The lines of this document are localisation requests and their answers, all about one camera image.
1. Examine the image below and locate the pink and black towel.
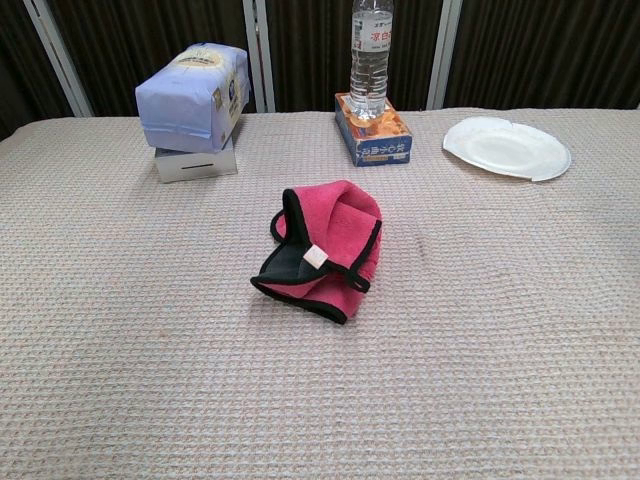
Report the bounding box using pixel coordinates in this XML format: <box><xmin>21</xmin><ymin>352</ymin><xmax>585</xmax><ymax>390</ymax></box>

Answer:
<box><xmin>249</xmin><ymin>179</ymin><xmax>384</xmax><ymax>325</ymax></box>

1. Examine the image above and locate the orange and blue tissue box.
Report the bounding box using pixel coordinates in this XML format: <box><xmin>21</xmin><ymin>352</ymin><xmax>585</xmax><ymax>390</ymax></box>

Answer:
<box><xmin>333</xmin><ymin>91</ymin><xmax>414</xmax><ymax>168</ymax></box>

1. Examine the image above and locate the white cardboard box with slot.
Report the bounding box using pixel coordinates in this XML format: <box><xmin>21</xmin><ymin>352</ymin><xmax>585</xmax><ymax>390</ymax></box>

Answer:
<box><xmin>153</xmin><ymin>139</ymin><xmax>239</xmax><ymax>185</ymax></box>

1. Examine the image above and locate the clear plastic water bottle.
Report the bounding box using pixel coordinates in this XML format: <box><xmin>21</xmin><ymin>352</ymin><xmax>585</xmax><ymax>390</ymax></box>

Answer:
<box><xmin>348</xmin><ymin>0</ymin><xmax>396</xmax><ymax>124</ymax></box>

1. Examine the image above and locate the lavender paper tissue pack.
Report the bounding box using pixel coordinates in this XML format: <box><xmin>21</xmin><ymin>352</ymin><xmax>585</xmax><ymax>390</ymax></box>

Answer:
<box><xmin>134</xmin><ymin>42</ymin><xmax>251</xmax><ymax>154</ymax></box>

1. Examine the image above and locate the beige woven tablecloth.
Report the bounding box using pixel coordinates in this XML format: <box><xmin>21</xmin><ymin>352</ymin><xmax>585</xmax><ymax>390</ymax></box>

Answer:
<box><xmin>0</xmin><ymin>107</ymin><xmax>640</xmax><ymax>480</ymax></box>

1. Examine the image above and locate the white paper plate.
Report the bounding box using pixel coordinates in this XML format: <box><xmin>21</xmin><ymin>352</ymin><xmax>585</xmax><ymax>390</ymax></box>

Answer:
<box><xmin>441</xmin><ymin>115</ymin><xmax>573</xmax><ymax>183</ymax></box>

